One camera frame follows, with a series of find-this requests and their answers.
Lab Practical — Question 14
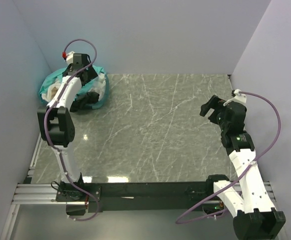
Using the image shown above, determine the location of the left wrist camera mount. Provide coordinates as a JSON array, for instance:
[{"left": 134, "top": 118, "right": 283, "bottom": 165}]
[{"left": 62, "top": 51, "right": 75, "bottom": 65}]

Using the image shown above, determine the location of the black t shirt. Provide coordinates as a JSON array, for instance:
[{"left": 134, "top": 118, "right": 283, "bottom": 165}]
[{"left": 70, "top": 91, "right": 100, "bottom": 113}]

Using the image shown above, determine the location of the white t shirt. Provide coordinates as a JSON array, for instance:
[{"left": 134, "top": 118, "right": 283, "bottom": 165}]
[{"left": 41, "top": 73, "right": 108, "bottom": 102}]

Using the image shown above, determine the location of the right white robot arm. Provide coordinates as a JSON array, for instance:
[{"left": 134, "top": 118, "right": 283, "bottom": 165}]
[{"left": 200, "top": 95, "right": 286, "bottom": 240}]

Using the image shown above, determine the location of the tan t shirt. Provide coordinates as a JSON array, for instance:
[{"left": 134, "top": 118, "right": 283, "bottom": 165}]
[{"left": 47, "top": 84, "right": 60, "bottom": 100}]

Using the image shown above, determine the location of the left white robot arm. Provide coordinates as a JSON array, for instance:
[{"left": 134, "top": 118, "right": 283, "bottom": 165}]
[{"left": 37, "top": 52, "right": 98, "bottom": 201}]

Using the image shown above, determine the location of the aluminium frame rail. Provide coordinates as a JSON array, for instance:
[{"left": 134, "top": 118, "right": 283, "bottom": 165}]
[{"left": 0, "top": 134, "right": 59, "bottom": 240}]

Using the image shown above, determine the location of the black base beam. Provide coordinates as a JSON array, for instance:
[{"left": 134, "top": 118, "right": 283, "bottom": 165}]
[{"left": 55, "top": 181, "right": 213, "bottom": 213}]

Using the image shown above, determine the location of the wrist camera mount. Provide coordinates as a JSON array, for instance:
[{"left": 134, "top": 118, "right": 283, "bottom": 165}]
[
  {"left": 223, "top": 89, "right": 247, "bottom": 107},
  {"left": 62, "top": 51, "right": 75, "bottom": 65}
]

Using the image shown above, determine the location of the teal t shirt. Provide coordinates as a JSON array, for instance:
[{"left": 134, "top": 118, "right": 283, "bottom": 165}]
[{"left": 37, "top": 64, "right": 108, "bottom": 101}]

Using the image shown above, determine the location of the teal laundry basket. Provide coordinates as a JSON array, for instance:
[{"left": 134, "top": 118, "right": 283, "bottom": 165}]
[{"left": 38, "top": 70, "right": 110, "bottom": 110}]

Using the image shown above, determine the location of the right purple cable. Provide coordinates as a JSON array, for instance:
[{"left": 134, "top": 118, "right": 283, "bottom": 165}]
[{"left": 175, "top": 91, "right": 282, "bottom": 225}]

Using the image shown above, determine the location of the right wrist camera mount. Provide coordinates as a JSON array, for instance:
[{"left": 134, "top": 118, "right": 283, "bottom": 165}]
[{"left": 223, "top": 89, "right": 247, "bottom": 107}]

